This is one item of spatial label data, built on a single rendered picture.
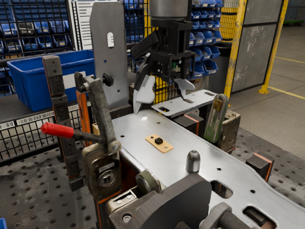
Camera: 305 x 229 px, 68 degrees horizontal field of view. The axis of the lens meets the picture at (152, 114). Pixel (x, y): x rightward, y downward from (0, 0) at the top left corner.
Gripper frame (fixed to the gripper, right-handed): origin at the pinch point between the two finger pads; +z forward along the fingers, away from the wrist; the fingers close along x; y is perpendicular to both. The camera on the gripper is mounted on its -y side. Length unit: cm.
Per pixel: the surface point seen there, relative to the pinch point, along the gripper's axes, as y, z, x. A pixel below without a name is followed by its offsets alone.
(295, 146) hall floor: -25, 111, 200
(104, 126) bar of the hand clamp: 1.7, -0.4, -15.7
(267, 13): -128, -6, 278
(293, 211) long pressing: 32.1, 10.9, 6.3
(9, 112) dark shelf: -38.3, 8.5, -29.6
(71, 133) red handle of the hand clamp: 1.0, -0.7, -22.0
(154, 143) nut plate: -0.1, 10.9, -1.2
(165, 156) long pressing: 5.6, 11.1, -2.3
